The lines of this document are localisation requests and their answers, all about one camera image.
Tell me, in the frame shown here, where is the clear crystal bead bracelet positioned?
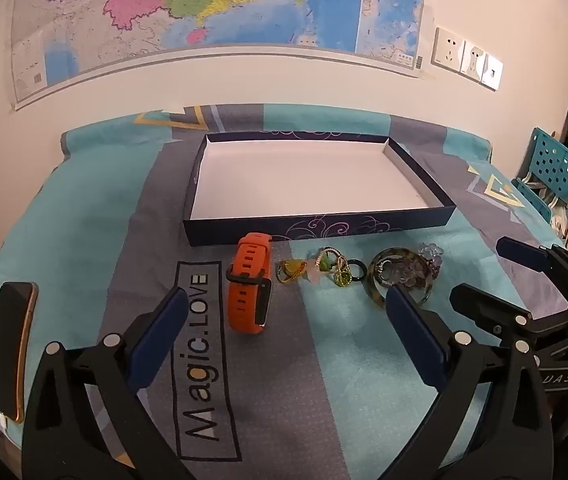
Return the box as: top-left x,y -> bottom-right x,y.
388,242 -> 446,288

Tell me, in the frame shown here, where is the tortoiseshell bangle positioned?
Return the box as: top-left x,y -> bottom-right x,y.
363,247 -> 441,308

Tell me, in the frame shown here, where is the black ring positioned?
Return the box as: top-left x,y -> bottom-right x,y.
344,258 -> 369,281

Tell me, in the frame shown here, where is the green charm gold chain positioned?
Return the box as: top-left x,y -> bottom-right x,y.
332,263 -> 354,290

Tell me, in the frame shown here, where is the pink stone ring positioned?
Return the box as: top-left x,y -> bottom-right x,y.
304,246 -> 348,283

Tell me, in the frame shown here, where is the yellow amber ring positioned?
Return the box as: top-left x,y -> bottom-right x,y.
275,257 -> 309,285

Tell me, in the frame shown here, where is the orange smart watch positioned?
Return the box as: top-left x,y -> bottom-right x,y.
226,233 -> 272,335

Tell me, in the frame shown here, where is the blue perforated plastic chair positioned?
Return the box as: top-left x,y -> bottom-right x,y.
512,128 -> 568,223

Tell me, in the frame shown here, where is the black smartphone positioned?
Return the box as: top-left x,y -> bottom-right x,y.
0,282 -> 39,422

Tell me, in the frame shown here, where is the teal grey bedsheet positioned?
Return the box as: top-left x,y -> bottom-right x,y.
0,105 -> 567,479

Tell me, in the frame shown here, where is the navy shallow box tray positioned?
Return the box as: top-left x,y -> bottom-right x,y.
183,131 -> 455,247

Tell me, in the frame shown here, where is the white wall switch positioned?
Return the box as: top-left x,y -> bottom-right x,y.
480,54 -> 504,91

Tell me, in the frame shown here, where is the white wall socket middle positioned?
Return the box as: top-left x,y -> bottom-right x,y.
460,41 -> 487,81

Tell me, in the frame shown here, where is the white wall socket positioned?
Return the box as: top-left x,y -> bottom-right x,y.
460,41 -> 487,81
432,27 -> 466,73

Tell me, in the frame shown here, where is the wall map poster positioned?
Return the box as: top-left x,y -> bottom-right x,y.
11,0 -> 424,101

